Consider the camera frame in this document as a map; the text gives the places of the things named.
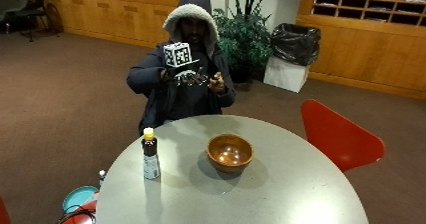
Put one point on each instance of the long wooden cabinet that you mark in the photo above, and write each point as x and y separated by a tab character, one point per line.
115	10

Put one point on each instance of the green potted plant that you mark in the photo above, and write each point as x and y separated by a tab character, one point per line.
243	40

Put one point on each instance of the red chair edge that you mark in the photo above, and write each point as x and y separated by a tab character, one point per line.
3	212

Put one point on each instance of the white bin with black bag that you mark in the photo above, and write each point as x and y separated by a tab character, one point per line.
293	55

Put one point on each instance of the dark bottle with yellow cap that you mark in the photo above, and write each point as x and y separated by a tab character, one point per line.
151	154

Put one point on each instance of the black chair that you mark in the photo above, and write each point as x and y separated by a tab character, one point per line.
34	12

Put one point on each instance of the brown wooden bowl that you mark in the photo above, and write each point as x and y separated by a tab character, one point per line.
230	153

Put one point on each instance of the white marker cube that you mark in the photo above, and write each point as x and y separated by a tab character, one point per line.
178	54

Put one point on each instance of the the person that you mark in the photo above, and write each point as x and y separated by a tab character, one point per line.
187	97

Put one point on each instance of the small clear bottle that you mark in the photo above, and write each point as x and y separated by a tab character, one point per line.
102	179

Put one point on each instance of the red chair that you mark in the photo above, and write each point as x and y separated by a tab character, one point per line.
337	137

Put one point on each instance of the teal round lid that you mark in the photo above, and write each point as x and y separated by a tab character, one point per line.
79	198

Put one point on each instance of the wooden cabinet with pigeonholes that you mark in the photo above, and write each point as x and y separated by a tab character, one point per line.
368	34

